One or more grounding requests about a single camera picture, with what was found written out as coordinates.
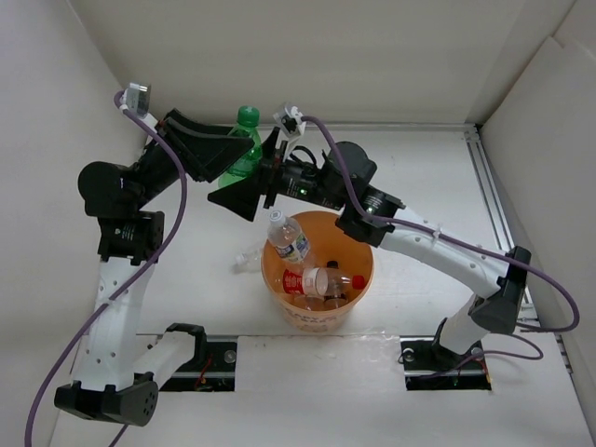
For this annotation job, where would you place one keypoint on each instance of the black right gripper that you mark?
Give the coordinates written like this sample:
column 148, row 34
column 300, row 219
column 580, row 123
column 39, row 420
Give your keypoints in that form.
column 242, row 197

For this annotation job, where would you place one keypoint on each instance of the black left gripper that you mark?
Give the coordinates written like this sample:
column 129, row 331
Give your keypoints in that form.
column 207, row 151

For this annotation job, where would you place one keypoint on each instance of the clear bottle blue yellow label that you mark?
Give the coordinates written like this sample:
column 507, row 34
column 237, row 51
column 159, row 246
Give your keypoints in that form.
column 288, row 238

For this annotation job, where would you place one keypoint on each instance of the clear crushed unlabelled bottle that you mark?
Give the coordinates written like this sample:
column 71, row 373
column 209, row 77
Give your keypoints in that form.
column 248, row 260

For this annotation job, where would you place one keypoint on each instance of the clear bottle red label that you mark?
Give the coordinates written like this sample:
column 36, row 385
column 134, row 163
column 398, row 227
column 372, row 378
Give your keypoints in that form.
column 315, row 281

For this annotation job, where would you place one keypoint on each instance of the clear bottle black cap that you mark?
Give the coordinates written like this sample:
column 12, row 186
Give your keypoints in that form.
column 336, row 296

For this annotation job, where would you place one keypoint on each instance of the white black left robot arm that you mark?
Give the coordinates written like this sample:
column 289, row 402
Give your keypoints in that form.
column 111, row 383

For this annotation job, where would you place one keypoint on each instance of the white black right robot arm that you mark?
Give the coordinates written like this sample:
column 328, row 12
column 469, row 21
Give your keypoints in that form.
column 368, row 215

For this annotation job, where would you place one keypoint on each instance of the orange plastic bin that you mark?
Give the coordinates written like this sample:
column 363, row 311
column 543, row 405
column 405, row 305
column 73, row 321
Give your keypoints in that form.
column 327, row 243

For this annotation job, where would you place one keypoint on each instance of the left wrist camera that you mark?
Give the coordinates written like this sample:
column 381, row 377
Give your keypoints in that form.
column 137, row 98

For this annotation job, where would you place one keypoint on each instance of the side aluminium rail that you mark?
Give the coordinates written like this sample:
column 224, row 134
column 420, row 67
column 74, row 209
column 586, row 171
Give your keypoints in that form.
column 499, row 222

